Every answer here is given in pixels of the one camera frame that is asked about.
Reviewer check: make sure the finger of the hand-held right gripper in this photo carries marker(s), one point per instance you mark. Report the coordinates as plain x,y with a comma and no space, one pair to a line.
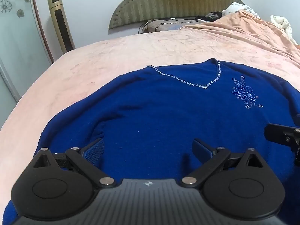
277,133

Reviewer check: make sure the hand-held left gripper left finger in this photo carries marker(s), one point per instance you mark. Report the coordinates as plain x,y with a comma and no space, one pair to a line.
93,153

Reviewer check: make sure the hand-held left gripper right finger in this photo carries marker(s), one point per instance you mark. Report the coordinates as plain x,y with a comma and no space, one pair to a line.
202,151

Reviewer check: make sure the blue beaded v-neck sweater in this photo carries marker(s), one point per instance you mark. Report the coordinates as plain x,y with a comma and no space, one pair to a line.
164,112

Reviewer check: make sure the pink bed blanket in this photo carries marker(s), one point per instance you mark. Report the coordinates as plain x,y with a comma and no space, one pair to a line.
98,58

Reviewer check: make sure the white crumpled quilt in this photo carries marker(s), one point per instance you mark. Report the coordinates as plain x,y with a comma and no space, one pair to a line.
284,27

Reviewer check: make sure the gold tower fan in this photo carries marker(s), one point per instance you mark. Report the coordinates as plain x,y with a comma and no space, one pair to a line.
61,23

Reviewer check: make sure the dark crumpled garment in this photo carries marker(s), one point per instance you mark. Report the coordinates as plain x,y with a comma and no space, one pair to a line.
211,16

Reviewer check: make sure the flower-print glass wardrobe door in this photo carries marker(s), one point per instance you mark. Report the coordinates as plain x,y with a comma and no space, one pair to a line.
16,39

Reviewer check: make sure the olive padded headboard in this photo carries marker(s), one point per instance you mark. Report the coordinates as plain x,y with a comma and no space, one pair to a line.
173,2

